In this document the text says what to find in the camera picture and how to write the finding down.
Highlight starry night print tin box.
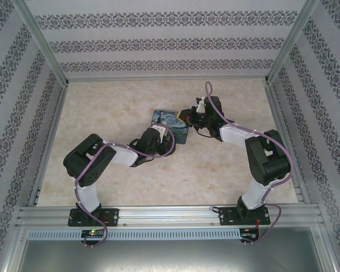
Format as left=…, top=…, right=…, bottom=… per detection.
left=150, top=108, right=192, bottom=145

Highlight circuit board with green light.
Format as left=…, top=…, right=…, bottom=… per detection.
left=81, top=229, right=107, bottom=238

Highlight grey sheet metal panel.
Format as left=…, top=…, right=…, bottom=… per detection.
left=5, top=225, right=338, bottom=272

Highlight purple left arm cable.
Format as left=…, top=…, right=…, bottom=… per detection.
left=74, top=130, right=177, bottom=248

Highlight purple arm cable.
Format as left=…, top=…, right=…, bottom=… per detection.
left=74, top=130, right=177, bottom=248
left=205, top=81, right=292, bottom=245

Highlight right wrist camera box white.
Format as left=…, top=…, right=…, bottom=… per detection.
left=195, top=96, right=209, bottom=113

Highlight aluminium back rail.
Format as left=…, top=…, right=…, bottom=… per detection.
left=65, top=75, right=269, bottom=83

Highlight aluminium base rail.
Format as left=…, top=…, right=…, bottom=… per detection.
left=15, top=205, right=323, bottom=228

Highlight aluminium side rail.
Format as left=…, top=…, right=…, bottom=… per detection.
left=27, top=84, right=69, bottom=207
left=263, top=83, right=312, bottom=205

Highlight slotted grey cable duct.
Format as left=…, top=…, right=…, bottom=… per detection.
left=27, top=228, right=242, bottom=240

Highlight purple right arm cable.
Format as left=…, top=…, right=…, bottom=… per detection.
left=205, top=81, right=292, bottom=245

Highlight aluminium frame post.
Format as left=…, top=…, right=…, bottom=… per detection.
left=12, top=0, right=71, bottom=86
left=262, top=0, right=320, bottom=85

